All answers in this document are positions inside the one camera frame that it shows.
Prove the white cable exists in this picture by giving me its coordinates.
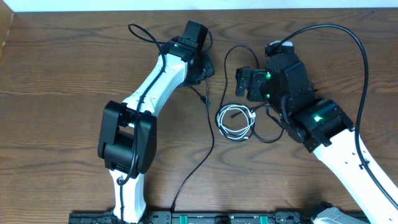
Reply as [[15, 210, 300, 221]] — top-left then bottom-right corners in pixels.
[[216, 104, 256, 140]]

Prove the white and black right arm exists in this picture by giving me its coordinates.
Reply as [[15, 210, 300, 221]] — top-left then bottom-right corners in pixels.
[[235, 52, 397, 223]]

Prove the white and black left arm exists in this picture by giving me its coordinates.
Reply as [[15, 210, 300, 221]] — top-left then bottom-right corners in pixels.
[[98, 21, 215, 223]]

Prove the brown cardboard panel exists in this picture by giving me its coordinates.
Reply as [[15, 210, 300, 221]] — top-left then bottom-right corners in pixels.
[[0, 0, 14, 54]]

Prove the black left camera cable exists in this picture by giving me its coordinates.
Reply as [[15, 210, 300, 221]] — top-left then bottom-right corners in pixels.
[[116, 22, 169, 218]]

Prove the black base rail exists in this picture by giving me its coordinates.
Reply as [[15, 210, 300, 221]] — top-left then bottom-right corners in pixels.
[[68, 201, 368, 224]]

